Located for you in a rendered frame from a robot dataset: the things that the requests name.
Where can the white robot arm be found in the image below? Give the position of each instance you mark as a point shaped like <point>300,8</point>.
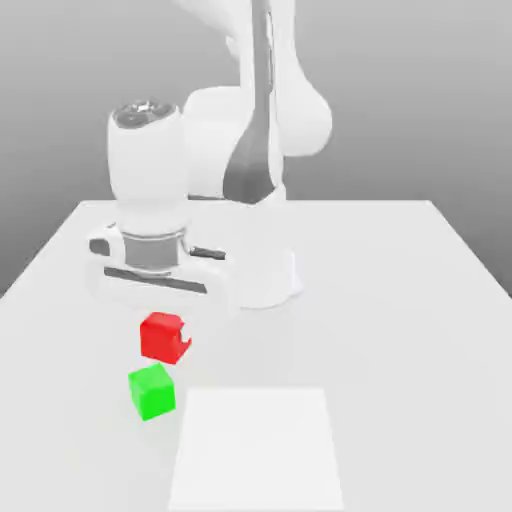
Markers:
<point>148,160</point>

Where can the small red cube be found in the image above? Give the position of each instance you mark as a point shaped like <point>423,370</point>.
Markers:
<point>160,338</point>

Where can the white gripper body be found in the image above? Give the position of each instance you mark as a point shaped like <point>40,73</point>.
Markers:
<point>160,288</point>

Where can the small green cube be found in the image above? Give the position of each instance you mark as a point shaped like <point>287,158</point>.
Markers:
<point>154,394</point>

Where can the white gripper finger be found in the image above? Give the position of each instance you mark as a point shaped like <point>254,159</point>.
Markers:
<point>186,332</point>

